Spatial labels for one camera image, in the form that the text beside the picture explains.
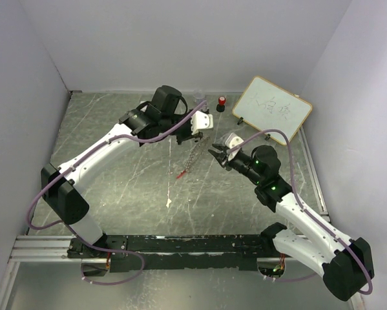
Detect metal disc with keyrings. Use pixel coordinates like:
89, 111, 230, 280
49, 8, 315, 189
184, 136, 211, 172

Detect key with red tag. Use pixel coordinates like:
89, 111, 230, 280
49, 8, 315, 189
176, 170, 187, 179

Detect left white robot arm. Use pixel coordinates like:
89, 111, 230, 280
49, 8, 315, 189
40, 85, 213, 258

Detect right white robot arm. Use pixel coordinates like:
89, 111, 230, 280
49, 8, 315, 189
209, 144, 374, 301

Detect red black stamp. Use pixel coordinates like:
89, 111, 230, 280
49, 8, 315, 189
216, 96, 226, 112

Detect small clear cup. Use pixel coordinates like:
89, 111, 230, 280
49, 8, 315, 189
193, 89, 205, 103

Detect small whiteboard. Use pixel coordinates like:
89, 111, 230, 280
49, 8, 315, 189
232, 76, 313, 145

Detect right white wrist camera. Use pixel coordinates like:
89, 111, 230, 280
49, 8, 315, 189
225, 132, 244, 161

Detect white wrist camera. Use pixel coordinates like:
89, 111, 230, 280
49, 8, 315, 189
191, 111, 214, 135
225, 132, 244, 161

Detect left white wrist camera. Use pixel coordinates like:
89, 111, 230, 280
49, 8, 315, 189
191, 111, 214, 135

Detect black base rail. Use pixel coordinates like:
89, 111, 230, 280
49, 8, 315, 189
67, 234, 299, 274

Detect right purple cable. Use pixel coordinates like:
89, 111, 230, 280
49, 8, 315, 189
230, 129, 374, 296

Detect purple cable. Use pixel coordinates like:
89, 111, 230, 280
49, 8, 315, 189
25, 99, 210, 285
230, 129, 374, 296

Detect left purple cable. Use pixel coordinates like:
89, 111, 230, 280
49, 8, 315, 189
25, 99, 210, 285

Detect aluminium frame rail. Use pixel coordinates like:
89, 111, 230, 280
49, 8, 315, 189
8, 234, 74, 263

